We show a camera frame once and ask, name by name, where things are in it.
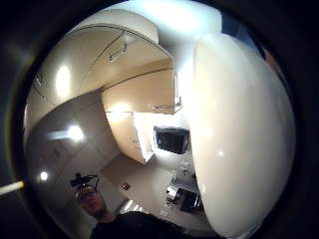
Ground silver long cabinet handle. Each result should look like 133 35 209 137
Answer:
108 41 129 64

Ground black head-mounted device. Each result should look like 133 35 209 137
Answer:
70 172 101 191

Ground black microwave oven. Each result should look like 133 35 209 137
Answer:
153 125 190 155

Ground beige tall cabinet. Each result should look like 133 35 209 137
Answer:
105 111 156 166

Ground the person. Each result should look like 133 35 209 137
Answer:
75 184 213 239

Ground dark-rimmed glasses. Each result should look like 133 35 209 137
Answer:
76 187 100 201

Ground beige wall cabinet long handle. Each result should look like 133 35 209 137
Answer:
32 24 174 107

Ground striped ceiling light panel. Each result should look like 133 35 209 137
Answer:
119 198 145 214

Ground large white glossy container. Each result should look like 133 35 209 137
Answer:
191 32 297 239

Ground black countertop appliance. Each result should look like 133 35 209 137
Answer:
165 185 202 214

